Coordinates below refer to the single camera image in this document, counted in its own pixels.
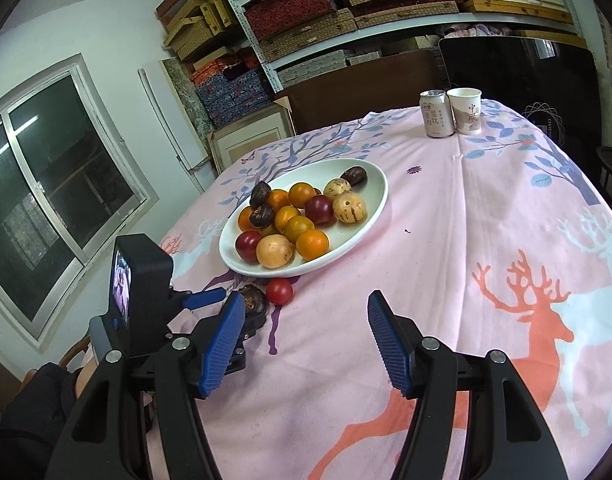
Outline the red plum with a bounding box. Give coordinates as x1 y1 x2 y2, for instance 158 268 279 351
304 195 335 225
235 230 263 263
265 278 293 306

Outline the black glossy panel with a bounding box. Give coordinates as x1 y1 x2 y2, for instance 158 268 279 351
438 35 604 161

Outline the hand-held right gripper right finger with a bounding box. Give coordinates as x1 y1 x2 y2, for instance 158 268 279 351
367 290 569 480

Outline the pile of orange mandarins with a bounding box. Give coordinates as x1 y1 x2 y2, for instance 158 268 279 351
236 181 331 262

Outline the white metal shelf rack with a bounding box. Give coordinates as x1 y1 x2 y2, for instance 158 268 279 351
208 0 586 98

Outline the pale yellow round fruit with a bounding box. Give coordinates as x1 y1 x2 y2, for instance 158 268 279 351
256 234 293 269

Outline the stack of patterned gift boxes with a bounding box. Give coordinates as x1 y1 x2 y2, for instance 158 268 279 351
190 50 277 130

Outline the pink cloth bundle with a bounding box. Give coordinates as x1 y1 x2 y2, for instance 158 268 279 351
443 22 512 39

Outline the framed picture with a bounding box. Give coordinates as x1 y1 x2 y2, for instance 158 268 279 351
207 102 297 177

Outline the stack of light wooden boxes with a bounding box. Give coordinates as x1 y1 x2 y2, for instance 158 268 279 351
463 0 576 23

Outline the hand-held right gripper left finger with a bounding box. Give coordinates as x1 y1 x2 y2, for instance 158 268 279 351
46 290 247 480

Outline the pink drink can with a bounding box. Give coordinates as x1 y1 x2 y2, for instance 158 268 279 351
419 89 457 139

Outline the dark brown wrinkled fruit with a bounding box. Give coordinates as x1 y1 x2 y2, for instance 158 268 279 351
249 181 273 207
236 284 267 320
340 165 369 188
249 204 274 228

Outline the green patterned board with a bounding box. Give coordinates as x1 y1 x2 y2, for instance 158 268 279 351
163 57 211 161

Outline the stack of woven flat boxes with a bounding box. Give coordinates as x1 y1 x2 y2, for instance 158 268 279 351
218 0 466 63

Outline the white paper cup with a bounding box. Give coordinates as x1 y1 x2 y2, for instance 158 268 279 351
446 87 483 135

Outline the white oval plate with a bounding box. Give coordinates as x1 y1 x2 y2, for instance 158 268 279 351
219 158 389 278

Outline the stack of tan wicker cases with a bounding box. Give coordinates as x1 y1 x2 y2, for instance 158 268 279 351
156 0 241 63

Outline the speckled pale yellow fruit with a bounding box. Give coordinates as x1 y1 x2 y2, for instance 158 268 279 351
323 178 351 200
332 192 367 224

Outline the white board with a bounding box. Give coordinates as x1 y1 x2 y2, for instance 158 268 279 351
138 57 219 196

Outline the person's left forearm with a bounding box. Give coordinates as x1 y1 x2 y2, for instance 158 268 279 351
0 362 98 480

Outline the sliding glass window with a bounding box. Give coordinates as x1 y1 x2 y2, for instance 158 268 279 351
0 52 159 353

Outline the brown cardboard sheet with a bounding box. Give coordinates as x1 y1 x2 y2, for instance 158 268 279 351
275 52 449 136

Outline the pink printed tablecloth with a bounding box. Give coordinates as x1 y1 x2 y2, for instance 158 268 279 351
136 97 612 480

